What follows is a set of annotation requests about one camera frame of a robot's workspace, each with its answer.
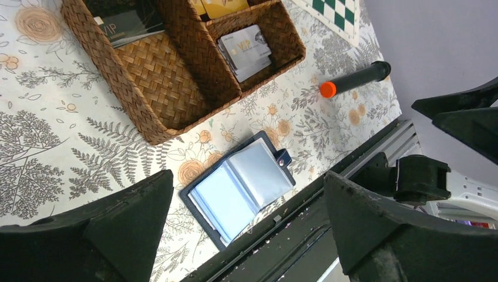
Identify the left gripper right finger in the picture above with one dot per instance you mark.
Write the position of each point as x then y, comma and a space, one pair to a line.
378, 239

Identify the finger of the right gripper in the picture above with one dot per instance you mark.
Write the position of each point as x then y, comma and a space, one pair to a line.
480, 97
476, 128

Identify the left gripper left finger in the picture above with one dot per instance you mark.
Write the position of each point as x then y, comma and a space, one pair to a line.
114, 238

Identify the blue leather card holder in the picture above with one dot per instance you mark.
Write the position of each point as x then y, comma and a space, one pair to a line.
227, 197

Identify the orange gold VIP card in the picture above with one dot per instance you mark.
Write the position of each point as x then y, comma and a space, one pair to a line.
218, 8

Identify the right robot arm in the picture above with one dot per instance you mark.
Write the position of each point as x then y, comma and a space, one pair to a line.
418, 179

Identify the grey card stack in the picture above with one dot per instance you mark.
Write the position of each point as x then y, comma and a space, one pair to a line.
246, 52

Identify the black marker orange cap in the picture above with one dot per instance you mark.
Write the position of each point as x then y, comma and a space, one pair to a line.
375, 72

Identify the floral table mat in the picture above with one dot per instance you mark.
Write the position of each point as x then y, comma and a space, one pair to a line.
66, 140

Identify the green white chessboard mat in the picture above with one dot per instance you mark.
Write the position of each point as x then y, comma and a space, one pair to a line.
340, 16

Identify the woven wicker divided basket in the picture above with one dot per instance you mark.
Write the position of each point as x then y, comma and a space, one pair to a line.
170, 82

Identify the aluminium frame rail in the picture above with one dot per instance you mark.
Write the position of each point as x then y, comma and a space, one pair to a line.
400, 141

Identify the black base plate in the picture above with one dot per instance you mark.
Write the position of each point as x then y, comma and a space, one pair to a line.
294, 243

